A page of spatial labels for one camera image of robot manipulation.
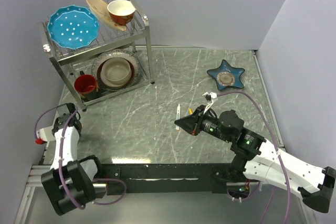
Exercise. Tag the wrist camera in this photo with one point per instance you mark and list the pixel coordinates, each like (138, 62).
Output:
(211, 98)
(44, 135)

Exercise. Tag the white marker with red end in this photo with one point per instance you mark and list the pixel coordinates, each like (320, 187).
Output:
(178, 110)

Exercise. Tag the blue polka dot plate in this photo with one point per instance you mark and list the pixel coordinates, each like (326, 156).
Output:
(73, 27)

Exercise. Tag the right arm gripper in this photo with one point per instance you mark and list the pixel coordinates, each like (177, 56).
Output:
(192, 124)

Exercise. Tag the red mug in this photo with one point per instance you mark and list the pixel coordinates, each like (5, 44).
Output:
(87, 87)

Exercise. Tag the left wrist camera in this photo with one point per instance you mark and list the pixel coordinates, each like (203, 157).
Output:
(44, 135)

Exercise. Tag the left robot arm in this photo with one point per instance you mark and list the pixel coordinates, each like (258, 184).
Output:
(69, 182)

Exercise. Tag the steel dish rack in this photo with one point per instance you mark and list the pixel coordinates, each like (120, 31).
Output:
(134, 42)

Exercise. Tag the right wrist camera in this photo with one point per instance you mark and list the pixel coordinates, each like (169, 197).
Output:
(211, 98)

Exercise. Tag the cream oval plate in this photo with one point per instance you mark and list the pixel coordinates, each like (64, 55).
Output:
(99, 9)

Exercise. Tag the beige bowl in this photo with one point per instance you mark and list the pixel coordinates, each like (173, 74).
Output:
(115, 72)

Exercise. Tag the blue star-shaped dish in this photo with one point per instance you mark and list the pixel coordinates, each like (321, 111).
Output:
(227, 76)

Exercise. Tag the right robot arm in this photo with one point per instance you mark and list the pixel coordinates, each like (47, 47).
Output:
(256, 158)

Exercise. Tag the red and white bowl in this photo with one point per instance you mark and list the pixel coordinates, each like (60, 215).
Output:
(121, 11)

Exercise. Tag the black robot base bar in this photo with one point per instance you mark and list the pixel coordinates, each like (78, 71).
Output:
(168, 178)

